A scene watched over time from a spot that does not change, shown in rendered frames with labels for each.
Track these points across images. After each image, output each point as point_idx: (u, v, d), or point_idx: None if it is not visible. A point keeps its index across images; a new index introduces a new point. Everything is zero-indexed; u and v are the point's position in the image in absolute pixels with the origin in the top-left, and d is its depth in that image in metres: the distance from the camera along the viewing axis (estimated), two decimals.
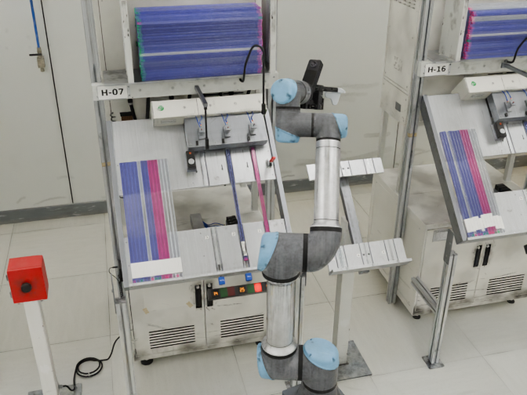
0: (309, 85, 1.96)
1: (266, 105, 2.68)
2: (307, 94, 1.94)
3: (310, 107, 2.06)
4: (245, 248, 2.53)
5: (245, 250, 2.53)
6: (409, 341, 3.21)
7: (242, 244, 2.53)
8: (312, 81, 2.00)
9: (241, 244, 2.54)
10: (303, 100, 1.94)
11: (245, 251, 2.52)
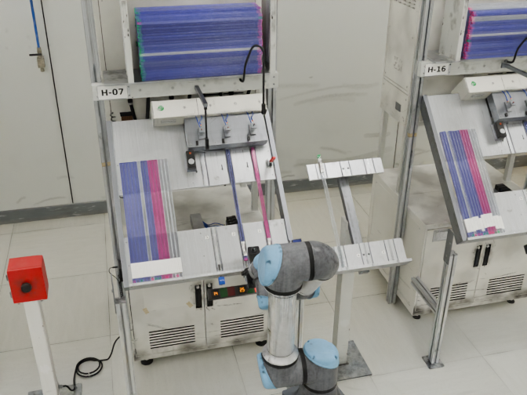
0: None
1: (266, 105, 2.68)
2: None
3: None
4: (245, 248, 2.53)
5: (245, 250, 2.53)
6: (409, 341, 3.21)
7: (242, 244, 2.53)
8: None
9: (241, 244, 2.54)
10: None
11: (245, 251, 2.53)
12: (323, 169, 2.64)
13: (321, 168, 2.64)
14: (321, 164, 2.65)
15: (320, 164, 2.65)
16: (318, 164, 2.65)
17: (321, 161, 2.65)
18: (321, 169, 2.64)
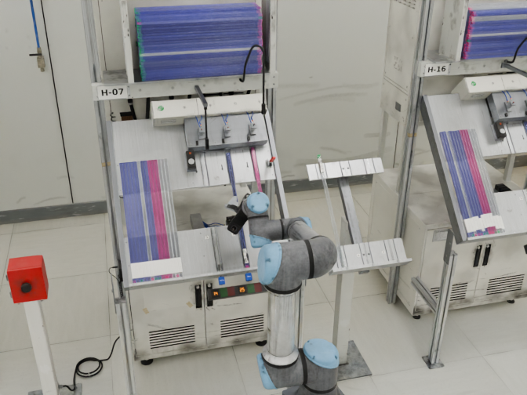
0: (241, 207, 2.28)
1: (266, 105, 2.68)
2: (245, 200, 2.26)
3: None
4: (247, 255, 2.52)
5: (247, 257, 2.51)
6: (409, 341, 3.21)
7: (244, 252, 2.52)
8: (239, 213, 2.32)
9: (242, 252, 2.52)
10: None
11: (247, 259, 2.51)
12: (323, 169, 2.64)
13: (321, 168, 2.64)
14: (321, 164, 2.65)
15: (320, 164, 2.65)
16: (318, 164, 2.65)
17: (321, 161, 2.65)
18: (321, 169, 2.64)
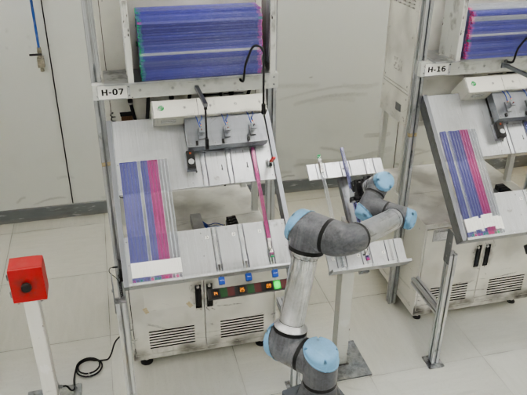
0: None
1: (266, 105, 2.68)
2: (365, 186, 2.39)
3: (360, 180, 2.51)
4: (367, 248, 2.55)
5: (367, 249, 2.55)
6: (409, 341, 3.21)
7: None
8: None
9: None
10: (366, 180, 2.39)
11: (367, 251, 2.54)
12: (323, 169, 2.64)
13: (321, 168, 2.64)
14: (321, 164, 2.65)
15: (320, 164, 2.65)
16: (318, 164, 2.65)
17: (321, 161, 2.65)
18: (321, 169, 2.64)
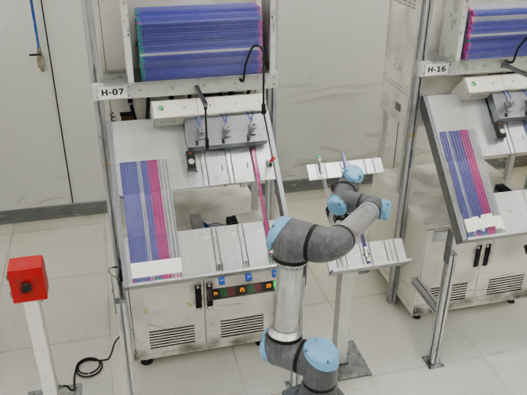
0: None
1: (266, 105, 2.68)
2: None
3: (346, 215, 2.43)
4: (368, 253, 2.54)
5: (368, 255, 2.54)
6: (409, 341, 3.21)
7: (365, 250, 2.54)
8: None
9: (364, 250, 2.55)
10: None
11: (368, 256, 2.54)
12: (323, 169, 2.64)
13: (321, 168, 2.64)
14: (321, 164, 2.64)
15: (320, 164, 2.64)
16: (318, 164, 2.65)
17: (321, 161, 2.65)
18: (321, 169, 2.64)
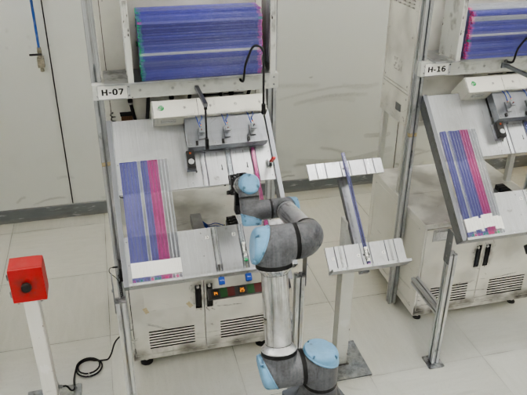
0: (236, 192, 2.39)
1: (266, 105, 2.68)
2: (235, 184, 2.37)
3: (236, 175, 2.48)
4: (368, 253, 2.54)
5: (368, 255, 2.54)
6: (409, 341, 3.21)
7: (365, 250, 2.54)
8: (237, 196, 2.43)
9: (364, 250, 2.55)
10: (237, 179, 2.36)
11: (368, 256, 2.54)
12: (241, 244, 2.53)
13: (243, 245, 2.53)
14: (244, 249, 2.52)
15: (245, 249, 2.52)
16: (245, 250, 2.53)
17: (243, 252, 2.52)
18: (243, 244, 2.53)
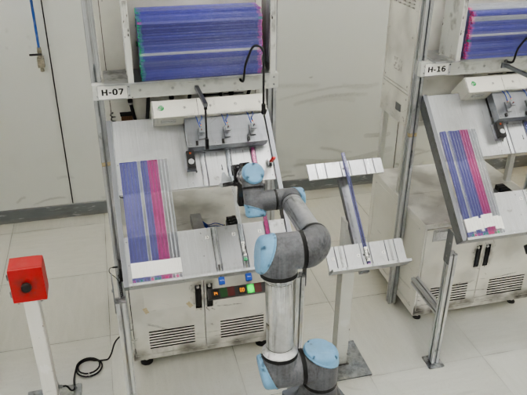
0: (239, 183, 2.30)
1: (266, 105, 2.68)
2: (238, 175, 2.28)
3: (239, 164, 2.39)
4: (368, 253, 2.54)
5: (368, 255, 2.54)
6: (409, 341, 3.21)
7: (365, 250, 2.54)
8: (240, 187, 2.34)
9: (364, 250, 2.55)
10: (240, 168, 2.27)
11: (368, 256, 2.54)
12: (241, 244, 2.53)
13: (242, 244, 2.53)
14: (244, 248, 2.53)
15: (245, 248, 2.53)
16: (245, 249, 2.53)
17: (242, 251, 2.52)
18: (243, 244, 2.53)
